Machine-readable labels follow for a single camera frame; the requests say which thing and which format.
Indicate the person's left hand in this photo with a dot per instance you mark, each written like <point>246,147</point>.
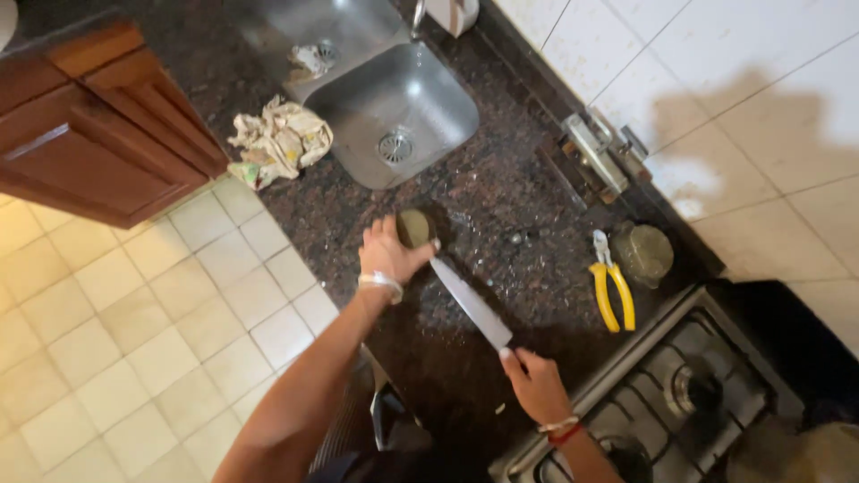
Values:
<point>384,255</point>

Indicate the person's right hand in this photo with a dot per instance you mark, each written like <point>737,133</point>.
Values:
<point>540,392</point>

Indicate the person's right fingers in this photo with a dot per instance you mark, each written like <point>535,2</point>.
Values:
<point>527,362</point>

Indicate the steel kitchen knife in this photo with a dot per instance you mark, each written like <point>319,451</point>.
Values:
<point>473,305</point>

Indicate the green round fruit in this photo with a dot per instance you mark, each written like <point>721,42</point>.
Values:
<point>413,228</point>

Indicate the red and white wrist bands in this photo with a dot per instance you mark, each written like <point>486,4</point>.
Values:
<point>560,429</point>

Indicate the steel gas stove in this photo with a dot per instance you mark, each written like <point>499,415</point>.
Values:
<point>664,396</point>

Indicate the glass jar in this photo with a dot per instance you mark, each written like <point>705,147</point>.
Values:
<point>642,253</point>

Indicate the person's dark striped clothing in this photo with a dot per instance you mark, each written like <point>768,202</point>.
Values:
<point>362,429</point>

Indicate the stainless steel double sink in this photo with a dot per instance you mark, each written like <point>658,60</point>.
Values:
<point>376,87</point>

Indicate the crumpled patterned kitchen cloth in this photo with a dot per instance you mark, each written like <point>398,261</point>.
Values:
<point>278,141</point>

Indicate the white container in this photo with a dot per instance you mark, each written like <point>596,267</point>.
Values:
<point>453,15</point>

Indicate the chrome faucet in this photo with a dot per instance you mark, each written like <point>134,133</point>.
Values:
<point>417,17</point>

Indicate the brown wooden cabinet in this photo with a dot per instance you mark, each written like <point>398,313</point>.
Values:
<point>100,127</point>

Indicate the white round object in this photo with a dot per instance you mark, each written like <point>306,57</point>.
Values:
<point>5,20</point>

